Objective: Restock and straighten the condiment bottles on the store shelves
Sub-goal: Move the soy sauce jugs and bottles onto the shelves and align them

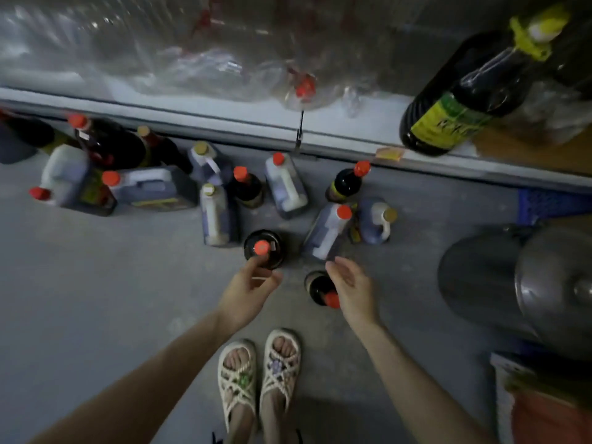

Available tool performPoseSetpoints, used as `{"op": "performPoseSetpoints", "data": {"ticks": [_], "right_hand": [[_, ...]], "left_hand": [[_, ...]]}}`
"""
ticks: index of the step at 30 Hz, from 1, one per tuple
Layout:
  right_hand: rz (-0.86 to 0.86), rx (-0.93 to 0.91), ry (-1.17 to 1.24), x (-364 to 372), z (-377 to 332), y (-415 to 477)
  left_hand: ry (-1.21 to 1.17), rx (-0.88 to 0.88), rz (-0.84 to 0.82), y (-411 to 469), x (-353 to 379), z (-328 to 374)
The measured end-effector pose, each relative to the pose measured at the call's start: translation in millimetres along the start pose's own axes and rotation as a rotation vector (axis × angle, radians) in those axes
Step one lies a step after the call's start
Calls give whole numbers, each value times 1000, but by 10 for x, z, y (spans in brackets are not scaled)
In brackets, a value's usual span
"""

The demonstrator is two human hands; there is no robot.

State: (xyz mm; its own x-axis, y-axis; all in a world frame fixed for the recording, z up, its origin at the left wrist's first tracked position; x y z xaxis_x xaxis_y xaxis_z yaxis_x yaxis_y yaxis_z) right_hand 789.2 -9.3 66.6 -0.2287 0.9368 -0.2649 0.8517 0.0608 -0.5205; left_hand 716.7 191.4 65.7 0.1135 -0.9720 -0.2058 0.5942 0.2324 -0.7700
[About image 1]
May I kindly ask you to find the person's left forearm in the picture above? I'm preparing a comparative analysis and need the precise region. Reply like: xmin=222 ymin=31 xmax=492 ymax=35
xmin=32 ymin=314 xmax=244 ymax=444

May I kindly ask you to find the person's left beige sandal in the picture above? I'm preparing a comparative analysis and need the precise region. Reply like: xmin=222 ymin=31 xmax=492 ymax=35
xmin=217 ymin=339 xmax=259 ymax=433

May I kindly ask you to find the person's right forearm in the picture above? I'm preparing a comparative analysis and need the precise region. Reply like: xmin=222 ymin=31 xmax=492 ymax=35
xmin=354 ymin=314 xmax=496 ymax=444

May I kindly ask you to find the pack of clear empty bottles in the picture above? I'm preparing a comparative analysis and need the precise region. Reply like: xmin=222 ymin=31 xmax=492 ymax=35
xmin=0 ymin=0 xmax=422 ymax=112

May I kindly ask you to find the person's right hand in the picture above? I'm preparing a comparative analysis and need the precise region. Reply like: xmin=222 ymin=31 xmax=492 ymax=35
xmin=326 ymin=256 xmax=380 ymax=331

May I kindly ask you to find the group of bottles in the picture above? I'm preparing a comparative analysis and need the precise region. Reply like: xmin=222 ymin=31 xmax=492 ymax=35
xmin=0 ymin=110 xmax=401 ymax=265

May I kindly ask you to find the person's left hand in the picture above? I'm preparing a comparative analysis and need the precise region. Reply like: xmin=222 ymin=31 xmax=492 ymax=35
xmin=217 ymin=256 xmax=285 ymax=334

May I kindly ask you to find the grey floor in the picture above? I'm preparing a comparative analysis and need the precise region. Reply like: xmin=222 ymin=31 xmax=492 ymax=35
xmin=0 ymin=134 xmax=592 ymax=444

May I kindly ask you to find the stack of red packets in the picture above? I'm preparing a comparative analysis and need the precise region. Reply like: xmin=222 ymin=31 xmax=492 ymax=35
xmin=509 ymin=382 xmax=592 ymax=444

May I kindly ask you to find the blue plastic crate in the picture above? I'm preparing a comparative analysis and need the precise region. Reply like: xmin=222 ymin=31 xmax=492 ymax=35
xmin=516 ymin=187 xmax=592 ymax=228

